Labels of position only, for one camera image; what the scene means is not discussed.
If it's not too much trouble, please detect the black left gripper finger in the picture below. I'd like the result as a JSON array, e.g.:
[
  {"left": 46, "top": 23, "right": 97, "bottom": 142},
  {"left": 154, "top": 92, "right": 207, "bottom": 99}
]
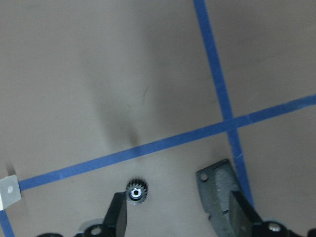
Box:
[{"left": 103, "top": 192, "right": 127, "bottom": 237}]

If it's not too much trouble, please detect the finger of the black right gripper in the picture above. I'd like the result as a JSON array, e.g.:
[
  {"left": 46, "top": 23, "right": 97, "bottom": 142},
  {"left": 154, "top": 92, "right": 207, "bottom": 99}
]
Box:
[{"left": 229, "top": 191, "right": 262, "bottom": 237}]

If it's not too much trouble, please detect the black bearing gear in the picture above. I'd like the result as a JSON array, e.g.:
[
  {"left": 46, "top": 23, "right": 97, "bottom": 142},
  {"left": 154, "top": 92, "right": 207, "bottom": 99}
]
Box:
[{"left": 125, "top": 179, "right": 148, "bottom": 205}]

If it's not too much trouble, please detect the black brake pad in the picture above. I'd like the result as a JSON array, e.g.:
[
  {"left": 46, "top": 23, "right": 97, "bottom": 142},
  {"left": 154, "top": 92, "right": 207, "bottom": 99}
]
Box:
[{"left": 196, "top": 159, "right": 255, "bottom": 237}]

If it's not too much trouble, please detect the white curved plastic part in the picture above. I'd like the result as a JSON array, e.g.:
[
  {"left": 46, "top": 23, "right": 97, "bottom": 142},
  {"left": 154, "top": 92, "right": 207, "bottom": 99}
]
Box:
[{"left": 0, "top": 175, "right": 22, "bottom": 211}]

